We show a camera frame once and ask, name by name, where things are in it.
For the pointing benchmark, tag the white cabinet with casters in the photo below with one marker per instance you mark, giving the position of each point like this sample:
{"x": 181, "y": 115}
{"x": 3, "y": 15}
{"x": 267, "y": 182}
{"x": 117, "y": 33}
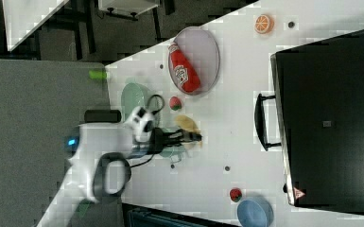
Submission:
{"x": 126, "y": 9}

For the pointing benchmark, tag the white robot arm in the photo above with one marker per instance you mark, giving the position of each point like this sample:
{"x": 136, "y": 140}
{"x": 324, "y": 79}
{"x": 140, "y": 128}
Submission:
{"x": 99, "y": 170}

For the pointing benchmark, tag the blue bowl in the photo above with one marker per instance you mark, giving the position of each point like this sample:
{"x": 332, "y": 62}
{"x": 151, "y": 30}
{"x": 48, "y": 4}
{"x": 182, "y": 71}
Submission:
{"x": 254, "y": 212}

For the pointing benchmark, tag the green spatula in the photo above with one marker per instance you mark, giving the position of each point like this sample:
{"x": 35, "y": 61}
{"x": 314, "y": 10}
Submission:
{"x": 82, "y": 208}

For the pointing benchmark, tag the green oval colander bowl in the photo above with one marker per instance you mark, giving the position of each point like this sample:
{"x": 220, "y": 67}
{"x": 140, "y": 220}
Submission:
{"x": 135, "y": 94}

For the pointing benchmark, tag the black box on mat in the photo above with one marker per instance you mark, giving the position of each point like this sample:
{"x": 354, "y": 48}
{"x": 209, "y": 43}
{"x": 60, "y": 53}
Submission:
{"x": 102, "y": 116}

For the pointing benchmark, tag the white side table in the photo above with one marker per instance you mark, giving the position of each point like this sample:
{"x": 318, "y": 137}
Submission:
{"x": 23, "y": 17}

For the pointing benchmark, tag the yellow plush peeled banana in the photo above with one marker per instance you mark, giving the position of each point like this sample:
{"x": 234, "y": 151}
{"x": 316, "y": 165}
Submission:
{"x": 188, "y": 124}

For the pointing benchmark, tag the green metal mug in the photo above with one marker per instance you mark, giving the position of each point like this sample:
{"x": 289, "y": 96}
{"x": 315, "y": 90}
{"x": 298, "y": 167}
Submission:
{"x": 173, "y": 151}

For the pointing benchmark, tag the plush strawberry near blue bowl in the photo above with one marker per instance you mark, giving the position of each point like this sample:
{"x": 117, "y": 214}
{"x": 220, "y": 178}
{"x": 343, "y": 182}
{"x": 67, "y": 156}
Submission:
{"x": 235, "y": 194}

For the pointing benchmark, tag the plush orange slice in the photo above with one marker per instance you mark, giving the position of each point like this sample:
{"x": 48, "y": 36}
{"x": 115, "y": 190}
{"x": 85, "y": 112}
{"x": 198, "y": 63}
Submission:
{"x": 264, "y": 24}

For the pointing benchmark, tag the grey oval tray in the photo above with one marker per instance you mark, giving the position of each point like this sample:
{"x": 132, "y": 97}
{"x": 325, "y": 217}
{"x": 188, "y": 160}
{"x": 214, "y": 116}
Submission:
{"x": 200, "y": 48}

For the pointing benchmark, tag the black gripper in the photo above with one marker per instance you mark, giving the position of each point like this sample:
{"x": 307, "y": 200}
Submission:
{"x": 159, "y": 139}

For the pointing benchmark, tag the green marker cylinder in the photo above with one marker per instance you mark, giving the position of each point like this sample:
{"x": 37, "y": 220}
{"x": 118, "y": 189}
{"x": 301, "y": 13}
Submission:
{"x": 94, "y": 74}

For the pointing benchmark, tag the red plush ketchup bottle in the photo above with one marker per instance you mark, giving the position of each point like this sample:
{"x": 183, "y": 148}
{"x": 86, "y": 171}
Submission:
{"x": 185, "y": 73}

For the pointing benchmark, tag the black oven appliance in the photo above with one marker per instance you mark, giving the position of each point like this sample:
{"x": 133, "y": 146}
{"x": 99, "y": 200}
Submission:
{"x": 319, "y": 95}

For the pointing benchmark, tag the plush strawberry near tray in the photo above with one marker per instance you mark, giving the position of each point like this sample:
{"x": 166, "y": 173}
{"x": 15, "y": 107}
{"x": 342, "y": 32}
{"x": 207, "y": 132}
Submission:
{"x": 174, "y": 103}

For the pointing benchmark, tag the black oven door handle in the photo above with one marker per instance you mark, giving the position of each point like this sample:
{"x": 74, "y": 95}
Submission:
{"x": 260, "y": 122}

